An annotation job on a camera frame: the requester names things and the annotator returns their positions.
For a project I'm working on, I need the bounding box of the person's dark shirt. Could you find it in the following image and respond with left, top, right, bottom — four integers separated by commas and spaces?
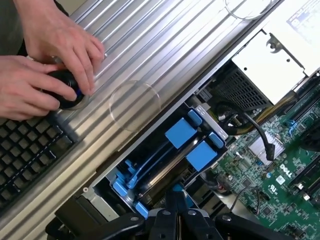
0, 0, 31, 59

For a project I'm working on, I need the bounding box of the black graphics card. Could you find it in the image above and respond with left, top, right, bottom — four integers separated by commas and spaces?
299, 122, 320, 153

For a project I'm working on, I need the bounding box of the person's right hand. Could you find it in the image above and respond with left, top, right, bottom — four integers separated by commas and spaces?
0, 54, 79, 122

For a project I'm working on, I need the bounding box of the green motherboard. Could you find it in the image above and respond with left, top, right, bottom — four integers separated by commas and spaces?
199, 84, 320, 240

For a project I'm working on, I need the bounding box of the braided yellow black wire bundle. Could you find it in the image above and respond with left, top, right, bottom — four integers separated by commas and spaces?
254, 89, 301, 126

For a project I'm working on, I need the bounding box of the grey metal disk bay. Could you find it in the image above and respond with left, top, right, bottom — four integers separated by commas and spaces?
92, 104, 230, 218

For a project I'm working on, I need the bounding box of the clear round plastic disc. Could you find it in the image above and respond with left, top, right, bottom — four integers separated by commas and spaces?
109, 79, 163, 133
223, 0, 275, 20

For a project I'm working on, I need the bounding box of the black wire with angled connector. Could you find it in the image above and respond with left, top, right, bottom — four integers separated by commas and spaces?
216, 103, 276, 162

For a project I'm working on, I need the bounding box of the blue disk carrier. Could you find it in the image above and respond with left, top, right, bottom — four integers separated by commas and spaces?
112, 109, 203, 211

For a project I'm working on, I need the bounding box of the silver power supply unit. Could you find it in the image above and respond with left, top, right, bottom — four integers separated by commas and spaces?
194, 0, 320, 111

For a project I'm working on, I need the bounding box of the person's left hand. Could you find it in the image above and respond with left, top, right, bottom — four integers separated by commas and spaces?
18, 0, 106, 96

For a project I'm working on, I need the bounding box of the silver chipset heatsink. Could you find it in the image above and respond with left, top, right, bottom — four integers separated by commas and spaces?
247, 132, 286, 166

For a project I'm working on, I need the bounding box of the black keyboard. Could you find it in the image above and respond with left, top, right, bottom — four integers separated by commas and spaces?
0, 116, 81, 211

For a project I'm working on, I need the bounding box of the thin wire with red tip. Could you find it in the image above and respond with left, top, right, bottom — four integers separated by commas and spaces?
229, 187, 272, 213

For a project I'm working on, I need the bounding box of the open PC case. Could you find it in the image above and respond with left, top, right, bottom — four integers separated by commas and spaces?
46, 0, 320, 240

